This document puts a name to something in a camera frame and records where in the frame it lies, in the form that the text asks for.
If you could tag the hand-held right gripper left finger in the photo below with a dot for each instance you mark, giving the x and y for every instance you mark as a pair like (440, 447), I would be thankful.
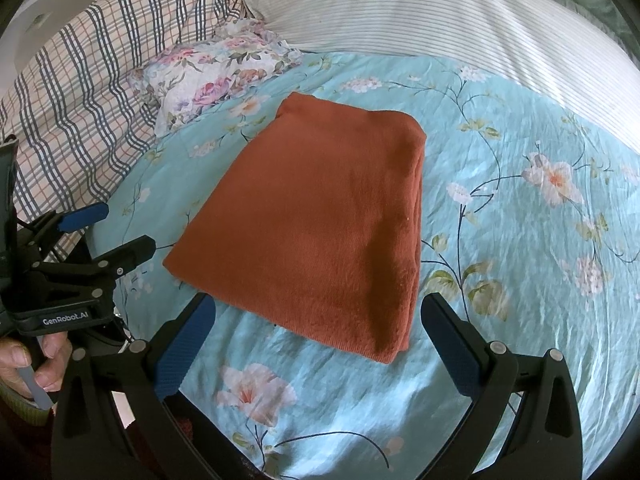
(184, 347)

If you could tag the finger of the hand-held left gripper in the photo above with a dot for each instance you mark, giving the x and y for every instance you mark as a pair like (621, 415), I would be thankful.
(82, 217)
(132, 252)

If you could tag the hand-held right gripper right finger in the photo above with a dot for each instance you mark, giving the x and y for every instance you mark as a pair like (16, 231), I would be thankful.
(456, 349)

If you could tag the rust orange knit garment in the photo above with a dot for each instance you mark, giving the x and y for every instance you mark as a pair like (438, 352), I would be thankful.
(320, 220)

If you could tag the person's left hand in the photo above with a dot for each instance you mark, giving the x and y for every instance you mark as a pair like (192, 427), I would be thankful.
(15, 360)

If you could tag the light blue floral bed sheet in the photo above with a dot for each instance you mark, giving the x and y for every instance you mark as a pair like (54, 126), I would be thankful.
(500, 260)

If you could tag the plaid quilt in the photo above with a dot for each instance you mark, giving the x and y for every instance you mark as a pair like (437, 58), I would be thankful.
(85, 75)

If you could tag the floral pillow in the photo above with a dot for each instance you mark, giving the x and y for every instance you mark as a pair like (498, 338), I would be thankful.
(215, 77)

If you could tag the white striped quilt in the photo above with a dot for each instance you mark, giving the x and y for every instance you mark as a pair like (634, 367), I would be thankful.
(425, 10)

